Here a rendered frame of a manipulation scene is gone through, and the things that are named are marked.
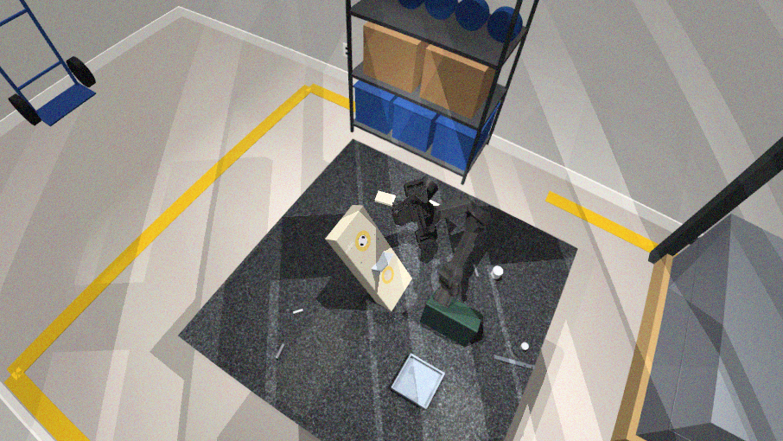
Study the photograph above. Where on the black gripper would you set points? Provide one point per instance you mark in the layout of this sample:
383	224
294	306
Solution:
417	193

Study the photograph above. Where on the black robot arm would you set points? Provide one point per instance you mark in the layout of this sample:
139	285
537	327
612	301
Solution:
476	221

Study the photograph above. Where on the white square tray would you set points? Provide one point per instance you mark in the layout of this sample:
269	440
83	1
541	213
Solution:
417	381

